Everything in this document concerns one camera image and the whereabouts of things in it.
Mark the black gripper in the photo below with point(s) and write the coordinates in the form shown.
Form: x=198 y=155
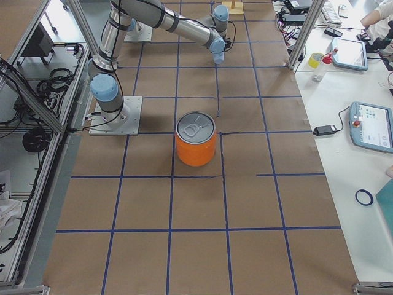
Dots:
x=224 y=37

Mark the light blue plastic cup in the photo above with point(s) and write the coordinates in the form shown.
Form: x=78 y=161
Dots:
x=218 y=58

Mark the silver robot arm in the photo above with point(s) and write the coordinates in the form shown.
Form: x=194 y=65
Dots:
x=209 y=32

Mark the wooden cup rack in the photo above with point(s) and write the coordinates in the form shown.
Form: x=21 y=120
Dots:
x=235 y=7

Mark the yellow tape roll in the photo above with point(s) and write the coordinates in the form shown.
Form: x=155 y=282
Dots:
x=315 y=59

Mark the orange can with silver lid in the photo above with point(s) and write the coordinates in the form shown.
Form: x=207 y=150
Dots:
x=195 y=138

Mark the red capped squeeze bottle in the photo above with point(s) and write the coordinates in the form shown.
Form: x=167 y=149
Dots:
x=328 y=58

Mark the black smartphone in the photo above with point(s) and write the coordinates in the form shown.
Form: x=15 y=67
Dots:
x=332 y=32

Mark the far teach pendant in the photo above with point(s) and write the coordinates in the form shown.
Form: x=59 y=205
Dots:
x=349 y=54

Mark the teach pendant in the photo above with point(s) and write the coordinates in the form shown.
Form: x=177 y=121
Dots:
x=349 y=54
x=370 y=126

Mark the black power adapter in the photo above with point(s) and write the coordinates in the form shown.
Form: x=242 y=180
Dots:
x=324 y=130

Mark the near teach pendant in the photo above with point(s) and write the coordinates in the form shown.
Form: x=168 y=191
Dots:
x=370 y=126

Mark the teal board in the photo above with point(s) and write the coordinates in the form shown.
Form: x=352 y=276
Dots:
x=385 y=202

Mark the white crumpled cloth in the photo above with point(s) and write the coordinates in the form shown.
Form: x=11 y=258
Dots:
x=10 y=209

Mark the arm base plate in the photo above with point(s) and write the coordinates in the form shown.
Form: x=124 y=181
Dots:
x=127 y=123
x=139 y=32

